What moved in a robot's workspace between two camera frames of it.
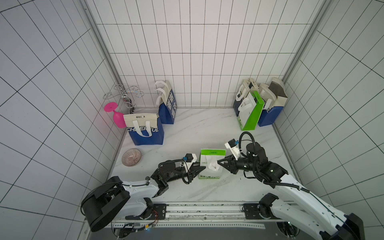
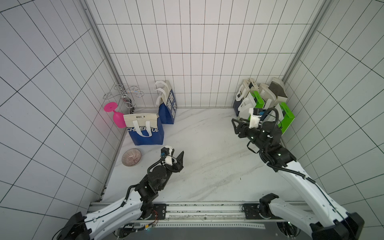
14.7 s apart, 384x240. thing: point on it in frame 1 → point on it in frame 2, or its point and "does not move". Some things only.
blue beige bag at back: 166,101 does not move
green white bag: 209,159 → 285,117
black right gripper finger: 230,165 → 238,130
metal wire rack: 119,91 does not move
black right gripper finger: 228,162 → 239,123
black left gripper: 192,173 → 179,165
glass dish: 131,157 does not move
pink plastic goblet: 118,118 does not move
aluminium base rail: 237,215 does not move
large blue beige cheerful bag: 145,129 does not move
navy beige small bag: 246,87 does not move
